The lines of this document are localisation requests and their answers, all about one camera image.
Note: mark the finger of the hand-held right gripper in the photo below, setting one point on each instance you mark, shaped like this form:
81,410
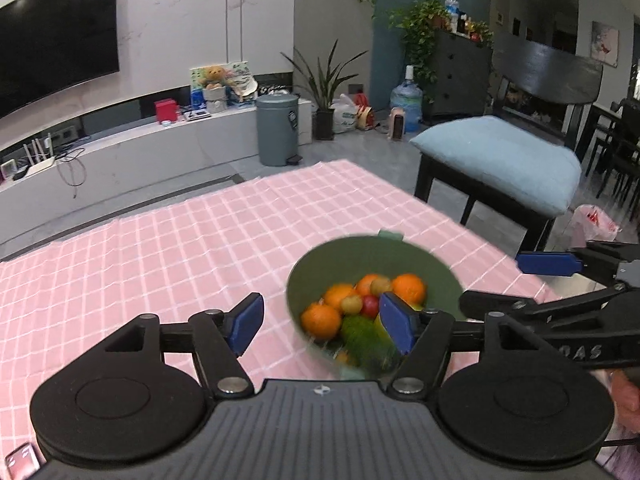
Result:
500,305
547,264

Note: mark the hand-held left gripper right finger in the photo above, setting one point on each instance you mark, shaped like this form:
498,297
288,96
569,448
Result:
397,322

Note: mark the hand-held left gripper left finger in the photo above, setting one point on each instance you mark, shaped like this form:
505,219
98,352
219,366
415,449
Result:
246,322

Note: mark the small red tomato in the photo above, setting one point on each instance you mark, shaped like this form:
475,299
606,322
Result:
370,305

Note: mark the orange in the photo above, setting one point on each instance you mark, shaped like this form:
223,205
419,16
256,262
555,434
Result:
321,320
409,287
367,284
340,296

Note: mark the small brown kiwi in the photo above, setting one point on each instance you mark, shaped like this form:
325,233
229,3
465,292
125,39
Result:
381,285
351,304

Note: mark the green plastic bowl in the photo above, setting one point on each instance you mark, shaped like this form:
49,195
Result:
330,265

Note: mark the person's right hand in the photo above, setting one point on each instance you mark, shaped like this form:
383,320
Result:
627,400

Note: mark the yellow lemon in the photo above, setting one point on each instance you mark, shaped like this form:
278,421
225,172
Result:
380,327

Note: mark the green cucumber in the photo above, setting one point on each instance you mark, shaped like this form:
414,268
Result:
362,340

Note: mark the white and red plastic bag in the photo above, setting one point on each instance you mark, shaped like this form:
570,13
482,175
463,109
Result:
595,222

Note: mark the pink checked tablecloth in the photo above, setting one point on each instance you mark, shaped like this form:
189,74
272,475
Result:
150,260

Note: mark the light blue seat cushion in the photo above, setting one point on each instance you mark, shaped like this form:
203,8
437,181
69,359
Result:
495,160

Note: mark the black dining chairs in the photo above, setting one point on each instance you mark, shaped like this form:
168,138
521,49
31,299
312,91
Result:
617,145

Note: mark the long white media console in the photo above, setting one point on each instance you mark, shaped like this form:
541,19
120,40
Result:
150,160

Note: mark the black wooden chair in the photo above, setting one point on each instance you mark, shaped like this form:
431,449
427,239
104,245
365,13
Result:
550,72

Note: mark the grey pedal trash bin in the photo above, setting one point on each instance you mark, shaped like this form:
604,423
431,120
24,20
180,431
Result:
277,130

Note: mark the small white space heater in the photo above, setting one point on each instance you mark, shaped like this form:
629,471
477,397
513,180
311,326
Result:
397,124

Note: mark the dark drawer cabinet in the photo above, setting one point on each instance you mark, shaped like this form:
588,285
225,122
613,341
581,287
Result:
462,80

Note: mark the blue water jug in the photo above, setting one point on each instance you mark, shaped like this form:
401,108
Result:
407,105

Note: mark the red shopping bag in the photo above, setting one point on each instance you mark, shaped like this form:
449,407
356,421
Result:
366,112

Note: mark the red box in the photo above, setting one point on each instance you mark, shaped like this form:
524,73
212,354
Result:
166,111

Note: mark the teddy bear with boxes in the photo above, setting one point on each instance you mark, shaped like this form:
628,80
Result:
237,85

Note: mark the potted long-leaf plant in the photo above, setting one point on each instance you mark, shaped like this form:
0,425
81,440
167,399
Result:
325,90

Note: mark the brown teddy bear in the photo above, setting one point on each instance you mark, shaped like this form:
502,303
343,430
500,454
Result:
214,77

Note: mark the group of small bottles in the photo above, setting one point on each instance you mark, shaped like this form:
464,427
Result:
467,20

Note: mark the white router with antennas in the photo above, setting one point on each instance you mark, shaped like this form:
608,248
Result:
39,160

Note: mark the smartphone with lit screen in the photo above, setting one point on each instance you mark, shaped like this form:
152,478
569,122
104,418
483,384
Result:
21,460

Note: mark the trailing green ivy plant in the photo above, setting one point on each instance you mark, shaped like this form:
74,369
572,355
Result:
420,25

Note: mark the small white display device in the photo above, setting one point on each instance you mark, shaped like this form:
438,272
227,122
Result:
8,170

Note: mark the black television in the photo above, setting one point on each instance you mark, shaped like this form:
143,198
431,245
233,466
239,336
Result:
55,40

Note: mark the framed wall picture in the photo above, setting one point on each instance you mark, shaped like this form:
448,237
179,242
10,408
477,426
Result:
605,44

